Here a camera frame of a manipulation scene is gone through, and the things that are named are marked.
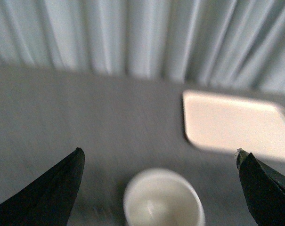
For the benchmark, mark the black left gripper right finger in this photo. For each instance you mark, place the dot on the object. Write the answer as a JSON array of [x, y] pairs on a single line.
[[263, 188]]

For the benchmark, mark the cream rectangular tray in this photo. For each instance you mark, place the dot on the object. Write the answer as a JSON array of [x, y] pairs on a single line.
[[223, 123]]

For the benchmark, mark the white pleated curtain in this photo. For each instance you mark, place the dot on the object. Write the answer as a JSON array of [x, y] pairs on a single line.
[[236, 44]]

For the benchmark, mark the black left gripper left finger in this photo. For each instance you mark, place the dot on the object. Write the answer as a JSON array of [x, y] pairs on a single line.
[[48, 200]]

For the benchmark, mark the white smiley mug black handle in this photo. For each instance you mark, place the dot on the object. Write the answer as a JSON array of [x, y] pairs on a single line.
[[162, 197]]

